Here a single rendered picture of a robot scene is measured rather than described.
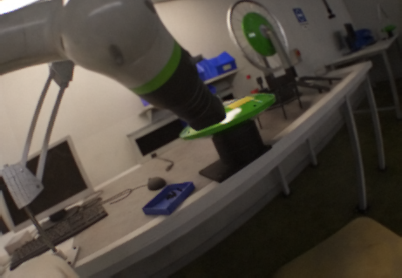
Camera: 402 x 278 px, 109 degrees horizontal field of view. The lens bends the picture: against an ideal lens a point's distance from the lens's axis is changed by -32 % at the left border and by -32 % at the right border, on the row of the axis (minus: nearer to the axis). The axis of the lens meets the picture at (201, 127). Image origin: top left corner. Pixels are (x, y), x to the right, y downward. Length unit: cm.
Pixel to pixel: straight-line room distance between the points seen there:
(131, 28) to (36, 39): 15
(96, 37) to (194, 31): 163
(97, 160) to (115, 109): 36
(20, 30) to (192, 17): 167
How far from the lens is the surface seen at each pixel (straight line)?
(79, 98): 147
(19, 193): 57
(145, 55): 22
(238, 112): 51
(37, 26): 31
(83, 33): 20
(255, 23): 133
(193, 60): 29
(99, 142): 143
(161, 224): 53
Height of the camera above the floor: 114
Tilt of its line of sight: 7 degrees down
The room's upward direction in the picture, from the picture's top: 24 degrees counter-clockwise
